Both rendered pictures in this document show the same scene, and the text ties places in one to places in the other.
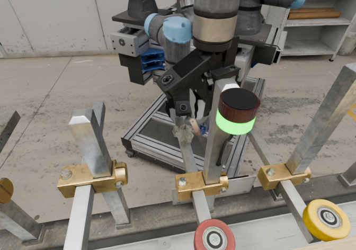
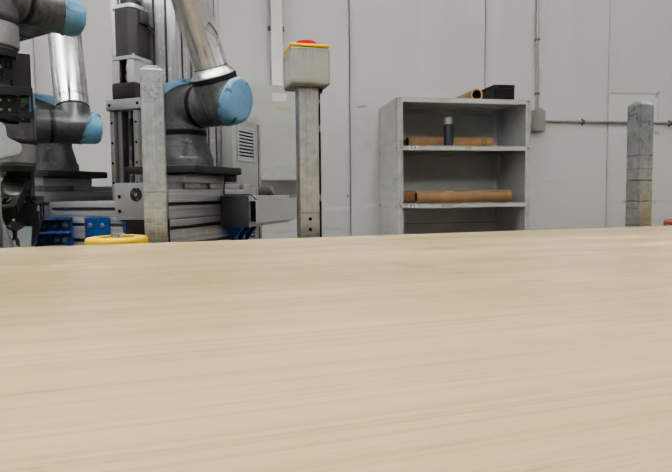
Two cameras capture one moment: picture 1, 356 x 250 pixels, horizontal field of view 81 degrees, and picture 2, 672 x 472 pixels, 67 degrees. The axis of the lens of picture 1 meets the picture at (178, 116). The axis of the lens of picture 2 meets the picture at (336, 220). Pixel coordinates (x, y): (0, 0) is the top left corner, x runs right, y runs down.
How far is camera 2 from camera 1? 0.86 m
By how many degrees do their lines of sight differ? 39
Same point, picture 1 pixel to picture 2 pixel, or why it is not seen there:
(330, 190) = not seen: hidden behind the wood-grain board
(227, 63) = (17, 83)
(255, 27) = (195, 156)
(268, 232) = not seen: hidden behind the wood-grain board
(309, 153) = (149, 208)
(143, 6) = (47, 155)
